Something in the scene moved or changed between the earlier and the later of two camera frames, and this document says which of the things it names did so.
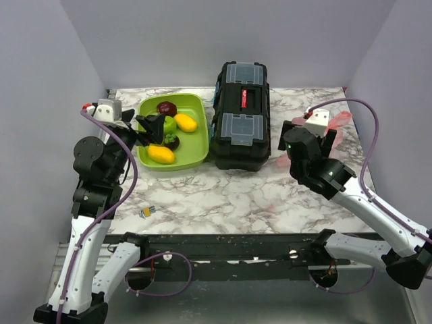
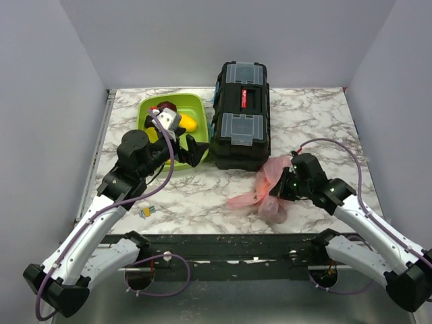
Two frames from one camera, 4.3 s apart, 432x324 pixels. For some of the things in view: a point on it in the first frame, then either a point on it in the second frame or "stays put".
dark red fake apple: x=167 y=108 stays put
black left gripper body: x=128 y=135 -> x=161 y=153
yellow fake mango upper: x=185 y=123 stays put
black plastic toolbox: x=240 y=129 stays put
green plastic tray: x=193 y=148 stays put
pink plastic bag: x=283 y=160 -> x=273 y=208
